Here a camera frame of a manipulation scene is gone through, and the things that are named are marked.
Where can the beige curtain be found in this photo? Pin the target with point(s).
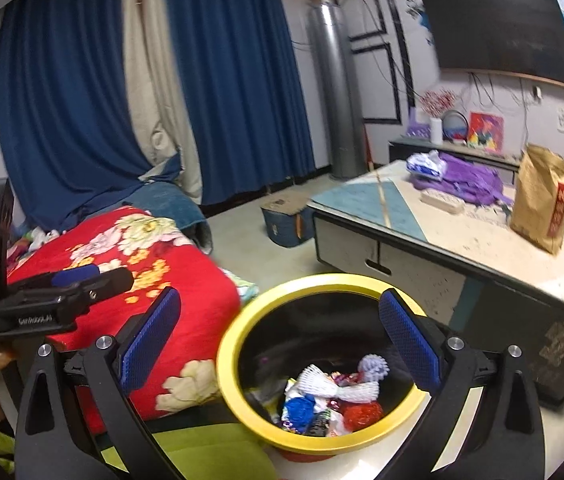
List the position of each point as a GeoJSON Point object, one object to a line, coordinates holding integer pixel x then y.
{"type": "Point", "coordinates": [156, 110]}

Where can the purple plastic bag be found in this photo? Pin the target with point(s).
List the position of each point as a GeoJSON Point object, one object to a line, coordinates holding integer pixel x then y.
{"type": "Point", "coordinates": [472, 180]}

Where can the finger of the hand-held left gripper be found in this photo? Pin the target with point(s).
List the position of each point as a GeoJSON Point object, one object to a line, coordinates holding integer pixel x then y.
{"type": "Point", "coordinates": [109, 285]}
{"type": "Point", "coordinates": [76, 275]}

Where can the black wall television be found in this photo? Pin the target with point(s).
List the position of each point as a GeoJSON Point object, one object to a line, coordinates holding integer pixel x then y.
{"type": "Point", "coordinates": [502, 35]}

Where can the white foam net bundle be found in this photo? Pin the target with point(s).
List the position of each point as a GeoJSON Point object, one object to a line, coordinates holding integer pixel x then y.
{"type": "Point", "coordinates": [357, 391]}

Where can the red plastic bag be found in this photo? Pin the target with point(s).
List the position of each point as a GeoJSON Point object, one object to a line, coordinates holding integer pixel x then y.
{"type": "Point", "coordinates": [364, 416]}

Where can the black snack wrapper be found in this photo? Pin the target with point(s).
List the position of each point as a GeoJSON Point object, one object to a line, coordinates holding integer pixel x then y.
{"type": "Point", "coordinates": [318, 425]}

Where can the blue plastic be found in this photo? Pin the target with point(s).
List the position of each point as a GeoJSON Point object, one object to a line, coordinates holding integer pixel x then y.
{"type": "Point", "coordinates": [302, 407]}

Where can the translucent plastic bag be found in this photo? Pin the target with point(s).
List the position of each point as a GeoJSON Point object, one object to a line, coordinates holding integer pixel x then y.
{"type": "Point", "coordinates": [269, 395]}

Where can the coffee table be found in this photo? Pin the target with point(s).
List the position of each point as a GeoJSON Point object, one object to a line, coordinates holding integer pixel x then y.
{"type": "Point", "coordinates": [412, 215]}

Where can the yellow trash can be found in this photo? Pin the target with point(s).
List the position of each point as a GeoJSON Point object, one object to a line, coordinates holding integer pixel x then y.
{"type": "Point", "coordinates": [242, 330]}

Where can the black television cabinet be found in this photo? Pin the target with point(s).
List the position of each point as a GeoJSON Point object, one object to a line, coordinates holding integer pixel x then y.
{"type": "Point", "coordinates": [399, 152]}

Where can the white vase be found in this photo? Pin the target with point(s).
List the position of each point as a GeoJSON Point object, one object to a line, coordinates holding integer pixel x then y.
{"type": "Point", "coordinates": [436, 130]}

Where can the blue curtain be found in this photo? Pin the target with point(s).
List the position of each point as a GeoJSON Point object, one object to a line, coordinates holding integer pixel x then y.
{"type": "Point", "coordinates": [242, 85]}
{"type": "Point", "coordinates": [61, 110]}

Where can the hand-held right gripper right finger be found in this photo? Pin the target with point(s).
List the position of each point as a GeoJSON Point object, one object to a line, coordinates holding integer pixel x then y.
{"type": "Point", "coordinates": [407, 340]}

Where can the brown paper bag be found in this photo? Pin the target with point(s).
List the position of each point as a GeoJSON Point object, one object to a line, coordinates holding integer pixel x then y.
{"type": "Point", "coordinates": [539, 200]}

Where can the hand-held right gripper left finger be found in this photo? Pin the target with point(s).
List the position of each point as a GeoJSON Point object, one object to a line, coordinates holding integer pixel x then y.
{"type": "Point", "coordinates": [154, 335]}

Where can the silver tower air conditioner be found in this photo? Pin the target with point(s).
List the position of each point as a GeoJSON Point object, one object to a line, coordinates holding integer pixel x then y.
{"type": "Point", "coordinates": [337, 95]}

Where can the purple box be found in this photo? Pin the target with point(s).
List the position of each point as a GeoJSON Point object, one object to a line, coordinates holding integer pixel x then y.
{"type": "Point", "coordinates": [418, 124]}

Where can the white power strip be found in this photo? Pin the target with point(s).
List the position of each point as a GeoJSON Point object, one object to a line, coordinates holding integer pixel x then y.
{"type": "Point", "coordinates": [442, 201]}

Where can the blue cardboard box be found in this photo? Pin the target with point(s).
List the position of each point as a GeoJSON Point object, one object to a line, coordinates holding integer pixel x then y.
{"type": "Point", "coordinates": [287, 222]}

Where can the red floral blanket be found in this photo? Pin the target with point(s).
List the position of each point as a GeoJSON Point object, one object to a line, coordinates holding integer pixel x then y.
{"type": "Point", "coordinates": [196, 285]}

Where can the white plastic bag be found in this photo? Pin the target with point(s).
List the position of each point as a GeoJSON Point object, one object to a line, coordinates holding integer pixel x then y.
{"type": "Point", "coordinates": [336, 422]}

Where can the tissue pack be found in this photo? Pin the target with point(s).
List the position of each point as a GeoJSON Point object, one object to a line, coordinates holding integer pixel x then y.
{"type": "Point", "coordinates": [424, 164]}

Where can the round desk ornament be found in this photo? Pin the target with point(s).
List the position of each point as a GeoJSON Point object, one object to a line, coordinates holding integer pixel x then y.
{"type": "Point", "coordinates": [454, 126]}

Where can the pale floral cloth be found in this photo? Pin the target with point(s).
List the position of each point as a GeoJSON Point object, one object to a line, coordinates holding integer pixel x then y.
{"type": "Point", "coordinates": [239, 286]}

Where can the colourful painting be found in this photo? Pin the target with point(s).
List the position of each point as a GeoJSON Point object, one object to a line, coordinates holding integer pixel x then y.
{"type": "Point", "coordinates": [486, 132]}

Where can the wall socket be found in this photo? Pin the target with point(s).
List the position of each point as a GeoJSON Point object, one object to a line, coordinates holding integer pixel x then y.
{"type": "Point", "coordinates": [537, 92]}

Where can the white plush toy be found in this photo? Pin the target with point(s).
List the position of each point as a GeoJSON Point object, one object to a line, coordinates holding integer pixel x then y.
{"type": "Point", "coordinates": [44, 238]}

